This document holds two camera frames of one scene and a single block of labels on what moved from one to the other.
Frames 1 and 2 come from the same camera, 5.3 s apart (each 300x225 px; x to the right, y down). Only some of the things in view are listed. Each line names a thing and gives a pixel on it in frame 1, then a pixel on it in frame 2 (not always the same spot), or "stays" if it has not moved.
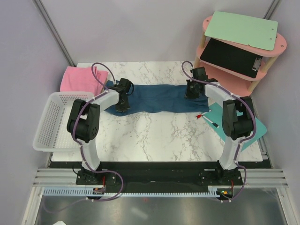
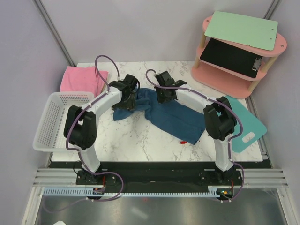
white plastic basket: (52, 134) stays
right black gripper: (188, 94) -> (161, 100)
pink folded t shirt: (81, 79) stays
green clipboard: (256, 32) stays
